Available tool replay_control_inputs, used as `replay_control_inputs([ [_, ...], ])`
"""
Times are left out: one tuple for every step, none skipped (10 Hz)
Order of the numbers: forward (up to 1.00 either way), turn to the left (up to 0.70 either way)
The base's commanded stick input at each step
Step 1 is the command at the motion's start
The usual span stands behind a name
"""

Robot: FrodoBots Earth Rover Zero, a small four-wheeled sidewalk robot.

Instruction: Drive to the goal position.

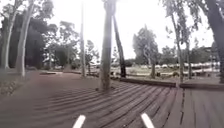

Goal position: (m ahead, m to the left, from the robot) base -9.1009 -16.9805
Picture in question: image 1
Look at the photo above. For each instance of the leaning tree trunk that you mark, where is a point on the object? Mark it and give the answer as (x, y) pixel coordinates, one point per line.
(119, 50)

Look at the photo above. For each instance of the tall tree trunk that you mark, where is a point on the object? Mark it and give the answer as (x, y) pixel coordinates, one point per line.
(106, 46)

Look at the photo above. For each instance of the slim pale tree trunk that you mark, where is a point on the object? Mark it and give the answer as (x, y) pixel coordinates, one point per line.
(82, 40)

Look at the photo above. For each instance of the brown wooden deck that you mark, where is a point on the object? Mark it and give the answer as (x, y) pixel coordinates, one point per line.
(110, 103)

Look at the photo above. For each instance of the low wooden kerb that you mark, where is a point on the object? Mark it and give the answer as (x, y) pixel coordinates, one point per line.
(148, 82)

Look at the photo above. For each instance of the robot's own part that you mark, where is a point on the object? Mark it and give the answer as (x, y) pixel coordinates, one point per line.
(147, 120)
(79, 121)

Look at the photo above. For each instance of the thin tree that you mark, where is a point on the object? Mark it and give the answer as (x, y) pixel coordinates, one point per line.
(178, 40)

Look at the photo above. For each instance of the row of parked vehicles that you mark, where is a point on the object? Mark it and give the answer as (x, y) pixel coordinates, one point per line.
(186, 65)

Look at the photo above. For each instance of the dark tree trunk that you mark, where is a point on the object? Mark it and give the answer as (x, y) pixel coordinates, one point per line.
(217, 33)

